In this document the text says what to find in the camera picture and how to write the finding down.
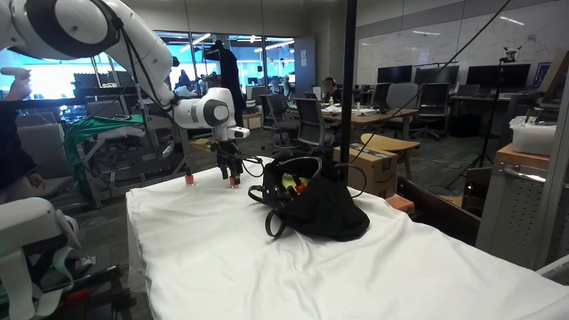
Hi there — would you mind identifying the black vertical pole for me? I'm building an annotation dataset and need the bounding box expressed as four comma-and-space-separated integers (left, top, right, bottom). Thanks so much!
339, 0, 357, 184

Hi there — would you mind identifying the red nail polish bottle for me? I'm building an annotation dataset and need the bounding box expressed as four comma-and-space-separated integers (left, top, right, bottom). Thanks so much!
184, 175, 195, 187

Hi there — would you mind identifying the grey metal cabinet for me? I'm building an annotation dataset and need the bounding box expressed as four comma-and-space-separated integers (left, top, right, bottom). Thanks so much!
476, 145, 569, 269

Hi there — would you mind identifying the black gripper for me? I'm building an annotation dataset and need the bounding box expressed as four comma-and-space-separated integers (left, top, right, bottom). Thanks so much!
216, 141, 243, 180

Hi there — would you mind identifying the orange nail polish bottle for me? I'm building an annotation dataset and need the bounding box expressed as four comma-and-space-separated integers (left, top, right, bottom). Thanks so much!
229, 177, 239, 189
295, 184, 307, 196

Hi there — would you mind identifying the white plastic bin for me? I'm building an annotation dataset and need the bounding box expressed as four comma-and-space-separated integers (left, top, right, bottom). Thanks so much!
508, 116, 556, 155

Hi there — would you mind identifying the yellow-green cloth in bag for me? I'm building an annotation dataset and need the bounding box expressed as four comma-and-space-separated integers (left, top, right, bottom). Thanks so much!
280, 173, 296, 189

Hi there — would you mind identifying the cardboard box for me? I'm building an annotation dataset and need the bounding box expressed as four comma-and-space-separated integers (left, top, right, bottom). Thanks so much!
348, 145, 398, 198

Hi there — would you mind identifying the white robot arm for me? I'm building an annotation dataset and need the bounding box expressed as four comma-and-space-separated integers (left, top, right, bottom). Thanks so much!
0, 0, 248, 184

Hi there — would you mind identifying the white tablecloth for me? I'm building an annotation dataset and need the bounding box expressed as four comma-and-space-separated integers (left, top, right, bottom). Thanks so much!
126, 164, 569, 320

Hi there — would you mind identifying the black handbag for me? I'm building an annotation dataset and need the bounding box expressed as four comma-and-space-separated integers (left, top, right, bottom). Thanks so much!
247, 157, 369, 243

